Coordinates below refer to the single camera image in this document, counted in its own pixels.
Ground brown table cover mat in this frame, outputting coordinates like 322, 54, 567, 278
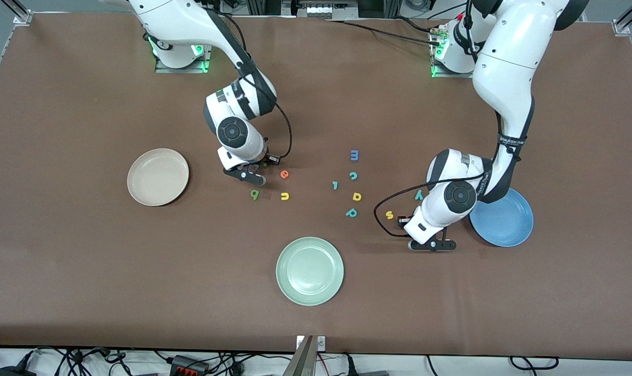
0, 13, 632, 361

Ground blue plate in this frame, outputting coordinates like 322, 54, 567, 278
469, 187, 534, 248

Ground pale green plate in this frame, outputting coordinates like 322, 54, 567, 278
276, 237, 345, 307

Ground beige brown plate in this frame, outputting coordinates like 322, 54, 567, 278
127, 148, 190, 207

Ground gray control device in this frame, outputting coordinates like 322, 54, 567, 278
294, 0, 359, 20

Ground black power strip red switches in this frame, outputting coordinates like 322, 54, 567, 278
169, 354, 210, 376

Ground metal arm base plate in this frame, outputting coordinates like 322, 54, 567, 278
432, 23, 476, 79
155, 44, 212, 74

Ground long black cable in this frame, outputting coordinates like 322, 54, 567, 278
329, 18, 444, 48

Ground gray metal camera pole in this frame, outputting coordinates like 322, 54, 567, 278
282, 334, 319, 376

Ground black cable loop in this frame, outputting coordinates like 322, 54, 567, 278
508, 355, 560, 372

